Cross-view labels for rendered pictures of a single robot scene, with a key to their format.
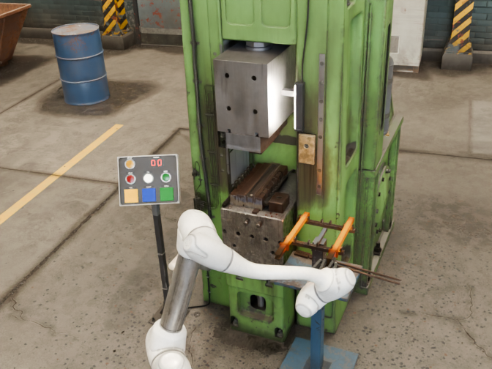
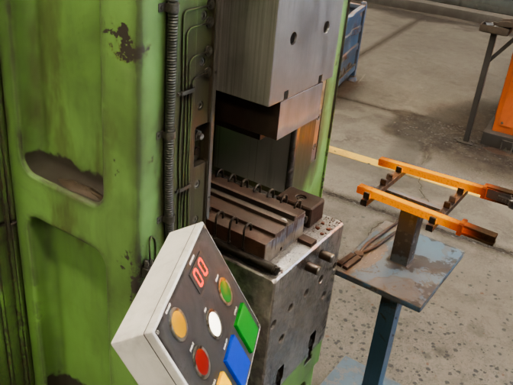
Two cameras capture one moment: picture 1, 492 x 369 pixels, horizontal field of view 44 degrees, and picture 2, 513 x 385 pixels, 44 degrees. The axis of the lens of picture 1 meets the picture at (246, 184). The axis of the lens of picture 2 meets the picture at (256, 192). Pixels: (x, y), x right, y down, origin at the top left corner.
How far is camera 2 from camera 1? 3.30 m
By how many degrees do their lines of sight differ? 71
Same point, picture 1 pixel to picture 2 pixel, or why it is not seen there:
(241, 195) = (281, 231)
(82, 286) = not seen: outside the picture
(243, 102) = (315, 11)
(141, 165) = (190, 303)
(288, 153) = not seen: hidden behind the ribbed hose
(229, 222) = (283, 298)
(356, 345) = (322, 354)
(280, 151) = not seen: hidden behind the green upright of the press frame
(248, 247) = (298, 319)
